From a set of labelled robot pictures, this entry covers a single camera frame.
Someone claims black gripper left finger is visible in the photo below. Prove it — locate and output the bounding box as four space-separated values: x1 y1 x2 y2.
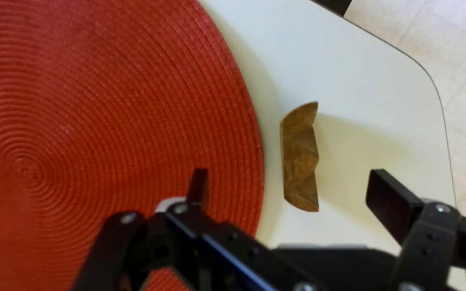
73 166 299 291

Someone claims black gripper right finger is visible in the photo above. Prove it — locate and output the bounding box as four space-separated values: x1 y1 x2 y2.
365 168 466 291

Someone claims brown wooden object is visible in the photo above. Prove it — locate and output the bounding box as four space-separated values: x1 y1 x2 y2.
278 100 322 213

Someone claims red round woven placemat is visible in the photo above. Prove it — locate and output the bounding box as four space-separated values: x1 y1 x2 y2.
0 0 267 291

